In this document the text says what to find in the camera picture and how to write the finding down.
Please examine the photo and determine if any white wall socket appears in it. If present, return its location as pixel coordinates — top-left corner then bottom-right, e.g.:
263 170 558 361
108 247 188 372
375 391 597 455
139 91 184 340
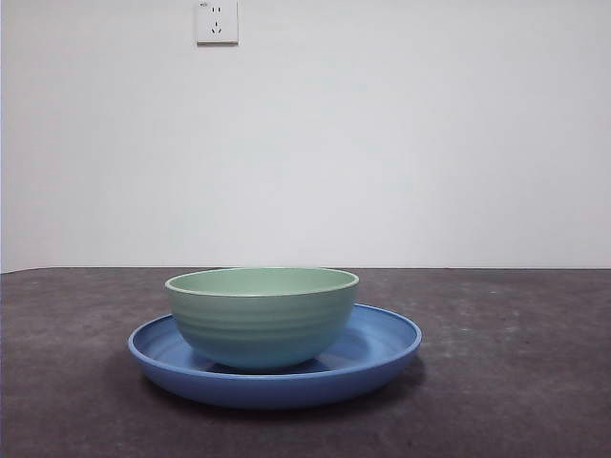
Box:
196 0 240 47

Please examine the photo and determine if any green ribbed bowl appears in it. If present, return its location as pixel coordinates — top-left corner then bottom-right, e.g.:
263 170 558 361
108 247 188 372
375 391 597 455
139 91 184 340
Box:
164 266 360 374

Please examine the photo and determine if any blue round plate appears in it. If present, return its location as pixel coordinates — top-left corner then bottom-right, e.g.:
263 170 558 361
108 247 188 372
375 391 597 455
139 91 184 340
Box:
127 302 423 410

